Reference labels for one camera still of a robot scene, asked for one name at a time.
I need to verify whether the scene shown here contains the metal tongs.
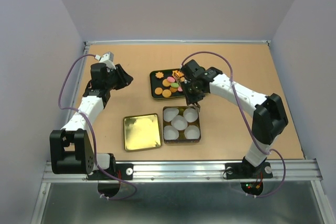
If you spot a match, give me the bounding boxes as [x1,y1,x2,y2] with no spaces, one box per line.
[175,77,201,112]

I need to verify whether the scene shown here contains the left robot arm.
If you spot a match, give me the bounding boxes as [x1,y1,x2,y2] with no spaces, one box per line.
[49,63,133,179]

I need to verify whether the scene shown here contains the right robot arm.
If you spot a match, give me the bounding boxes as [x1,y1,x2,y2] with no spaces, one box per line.
[181,66,288,179]

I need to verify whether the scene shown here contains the green cookie lower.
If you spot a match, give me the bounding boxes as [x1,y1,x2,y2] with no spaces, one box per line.
[170,82,179,89]

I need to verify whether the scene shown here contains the white paper cup top-right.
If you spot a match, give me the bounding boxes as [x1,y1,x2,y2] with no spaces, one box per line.
[183,108,198,123]

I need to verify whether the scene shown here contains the pink round cookie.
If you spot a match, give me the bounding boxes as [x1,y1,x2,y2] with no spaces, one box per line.
[167,76,175,83]

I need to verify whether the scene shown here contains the orange bear cookie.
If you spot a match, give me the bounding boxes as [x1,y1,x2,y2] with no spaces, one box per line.
[172,70,184,79]

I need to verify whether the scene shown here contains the orange round cookie bottom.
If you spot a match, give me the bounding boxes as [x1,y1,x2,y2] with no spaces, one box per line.
[162,89,172,98]

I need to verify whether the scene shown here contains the orange round cookie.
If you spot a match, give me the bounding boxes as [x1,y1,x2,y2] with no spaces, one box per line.
[162,89,172,98]
[162,79,171,88]
[154,88,163,95]

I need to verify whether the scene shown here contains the orange round cookie middle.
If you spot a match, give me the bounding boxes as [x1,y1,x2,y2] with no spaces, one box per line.
[162,79,171,88]

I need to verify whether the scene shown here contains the black cookie tray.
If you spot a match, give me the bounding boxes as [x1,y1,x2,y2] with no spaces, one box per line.
[149,66,211,101]

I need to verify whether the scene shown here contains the orange round cookie left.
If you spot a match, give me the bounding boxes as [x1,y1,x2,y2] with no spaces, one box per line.
[154,88,163,95]

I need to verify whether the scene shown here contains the white paper cup centre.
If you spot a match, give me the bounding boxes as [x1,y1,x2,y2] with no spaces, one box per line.
[171,115,188,131]

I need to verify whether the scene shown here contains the gold cookie tin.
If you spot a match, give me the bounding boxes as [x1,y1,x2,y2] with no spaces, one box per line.
[163,106,201,144]

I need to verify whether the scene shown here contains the white paper cup top-left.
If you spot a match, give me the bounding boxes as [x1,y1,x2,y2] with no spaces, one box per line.
[163,108,179,122]

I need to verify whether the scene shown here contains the orange flower cookie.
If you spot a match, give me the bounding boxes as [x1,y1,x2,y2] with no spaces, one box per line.
[155,72,164,79]

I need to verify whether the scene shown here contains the white paper cup bottom-right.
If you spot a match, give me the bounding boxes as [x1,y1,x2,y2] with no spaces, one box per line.
[184,125,201,140]

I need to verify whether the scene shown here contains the white paper cup bottom-left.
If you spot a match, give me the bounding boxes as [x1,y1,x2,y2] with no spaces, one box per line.
[163,125,179,141]

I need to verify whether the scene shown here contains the gold tin lid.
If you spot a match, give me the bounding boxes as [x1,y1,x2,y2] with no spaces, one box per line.
[123,113,162,152]

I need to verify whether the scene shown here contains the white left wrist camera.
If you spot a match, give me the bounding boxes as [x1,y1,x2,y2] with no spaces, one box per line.
[94,51,116,69]

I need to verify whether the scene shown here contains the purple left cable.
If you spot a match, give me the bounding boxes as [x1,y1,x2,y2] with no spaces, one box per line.
[58,54,138,200]

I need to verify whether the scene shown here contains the purple cable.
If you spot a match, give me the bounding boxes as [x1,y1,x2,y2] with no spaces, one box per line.
[180,52,286,199]
[58,54,138,200]

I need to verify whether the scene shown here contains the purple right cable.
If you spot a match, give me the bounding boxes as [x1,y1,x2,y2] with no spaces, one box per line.
[180,52,286,199]

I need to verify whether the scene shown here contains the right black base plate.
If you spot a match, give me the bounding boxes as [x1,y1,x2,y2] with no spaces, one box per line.
[223,162,273,179]

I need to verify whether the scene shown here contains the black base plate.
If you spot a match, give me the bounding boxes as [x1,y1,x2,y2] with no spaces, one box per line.
[87,163,134,181]
[223,162,273,179]

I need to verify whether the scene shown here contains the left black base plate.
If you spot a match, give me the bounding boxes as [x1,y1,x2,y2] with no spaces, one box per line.
[87,163,134,181]

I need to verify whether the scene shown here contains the aluminium front rail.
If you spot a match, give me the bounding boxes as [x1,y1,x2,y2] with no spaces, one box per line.
[42,159,323,184]

